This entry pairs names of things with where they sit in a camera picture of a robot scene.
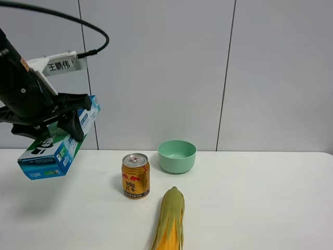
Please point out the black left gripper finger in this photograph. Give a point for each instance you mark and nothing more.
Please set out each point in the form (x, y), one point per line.
(68, 119)
(33, 132)

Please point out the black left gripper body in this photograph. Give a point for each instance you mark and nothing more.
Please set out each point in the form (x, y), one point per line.
(27, 100)

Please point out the blue green toothpaste box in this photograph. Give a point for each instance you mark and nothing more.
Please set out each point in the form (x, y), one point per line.
(49, 156)

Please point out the gold red bull can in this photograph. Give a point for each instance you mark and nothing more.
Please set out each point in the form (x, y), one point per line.
(135, 175)

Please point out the green plastic bowl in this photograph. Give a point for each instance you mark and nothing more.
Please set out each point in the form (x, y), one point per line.
(176, 156)

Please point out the corn cob with husk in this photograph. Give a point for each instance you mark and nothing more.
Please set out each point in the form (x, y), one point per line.
(170, 233)

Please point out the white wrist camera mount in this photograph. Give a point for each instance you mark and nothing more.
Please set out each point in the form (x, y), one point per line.
(56, 64)

